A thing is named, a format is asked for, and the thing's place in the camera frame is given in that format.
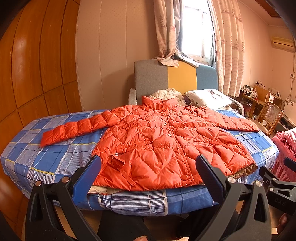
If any orange quilted down jacket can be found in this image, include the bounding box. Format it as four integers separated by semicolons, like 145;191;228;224
40;96;258;191

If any left pink patterned curtain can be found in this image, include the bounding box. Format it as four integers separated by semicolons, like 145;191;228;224
154;0;200;68

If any person's left hand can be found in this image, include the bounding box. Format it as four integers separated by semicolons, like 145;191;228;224
276;213;288;233

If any wall air conditioner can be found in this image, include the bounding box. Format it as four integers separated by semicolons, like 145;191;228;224
271;37;295;52

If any grey bed side rail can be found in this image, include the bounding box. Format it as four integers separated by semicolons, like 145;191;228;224
228;97;245;116

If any white printed pillow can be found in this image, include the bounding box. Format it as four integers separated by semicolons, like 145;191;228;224
185;89;232;109

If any grey yellow blue headboard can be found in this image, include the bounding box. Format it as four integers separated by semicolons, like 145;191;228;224
134;59;218;104

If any right pink patterned curtain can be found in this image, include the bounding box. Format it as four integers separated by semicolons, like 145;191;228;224
208;0;245;97

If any rattan wooden chair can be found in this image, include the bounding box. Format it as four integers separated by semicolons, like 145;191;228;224
249;101;284;137

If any blue plaid bed sheet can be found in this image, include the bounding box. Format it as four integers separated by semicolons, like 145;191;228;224
1;110;279;216

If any pink ruffled fabric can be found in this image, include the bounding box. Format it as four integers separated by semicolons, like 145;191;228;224
271;128;296;182

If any pink patterned curtain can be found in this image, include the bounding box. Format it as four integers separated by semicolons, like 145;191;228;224
154;0;200;68
208;0;245;97

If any wooden desk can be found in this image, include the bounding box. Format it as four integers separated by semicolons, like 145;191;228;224
239;85;282;118

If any bright window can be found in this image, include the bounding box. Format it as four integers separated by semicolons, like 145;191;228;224
181;1;215;67

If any cream quilted jacket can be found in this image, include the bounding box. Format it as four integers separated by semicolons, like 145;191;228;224
149;88;186;105

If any white bed side rail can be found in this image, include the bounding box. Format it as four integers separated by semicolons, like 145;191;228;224
128;88;137;105

